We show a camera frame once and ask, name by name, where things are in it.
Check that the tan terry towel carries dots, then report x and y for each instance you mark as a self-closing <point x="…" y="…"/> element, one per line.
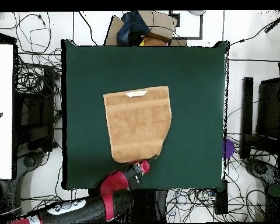
<point x="137" y="126"/>

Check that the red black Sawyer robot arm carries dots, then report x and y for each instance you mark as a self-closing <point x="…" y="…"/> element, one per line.
<point x="112" y="184"/>

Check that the purple round object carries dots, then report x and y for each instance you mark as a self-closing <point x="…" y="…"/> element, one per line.
<point x="229" y="148"/>

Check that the dark green table cloth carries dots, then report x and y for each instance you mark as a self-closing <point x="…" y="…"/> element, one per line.
<point x="196" y="93"/>

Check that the black power strip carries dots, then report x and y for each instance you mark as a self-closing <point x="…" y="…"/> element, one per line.
<point x="221" y="200"/>

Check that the grey stand base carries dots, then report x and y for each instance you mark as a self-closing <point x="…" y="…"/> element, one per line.
<point x="259" y="169"/>
<point x="30" y="161"/>

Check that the black upright bar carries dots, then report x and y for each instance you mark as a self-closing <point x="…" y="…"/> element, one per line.
<point x="246" y="105"/>

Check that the black metal rack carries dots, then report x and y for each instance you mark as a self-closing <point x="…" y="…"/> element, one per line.
<point x="46" y="93"/>

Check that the black panel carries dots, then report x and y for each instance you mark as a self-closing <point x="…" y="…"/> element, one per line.
<point x="269" y="105"/>

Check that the dark blue garment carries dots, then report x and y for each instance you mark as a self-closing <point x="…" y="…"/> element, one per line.
<point x="130" y="28"/>

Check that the brown cardboard box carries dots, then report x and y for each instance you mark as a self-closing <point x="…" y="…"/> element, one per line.
<point x="161" y="23"/>

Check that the white board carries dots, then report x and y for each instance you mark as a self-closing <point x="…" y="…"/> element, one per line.
<point x="1" y="93"/>

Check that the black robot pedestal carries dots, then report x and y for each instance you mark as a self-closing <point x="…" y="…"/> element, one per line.
<point x="158" y="205"/>

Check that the black square floor frame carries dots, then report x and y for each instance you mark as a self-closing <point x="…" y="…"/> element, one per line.
<point x="201" y="25"/>

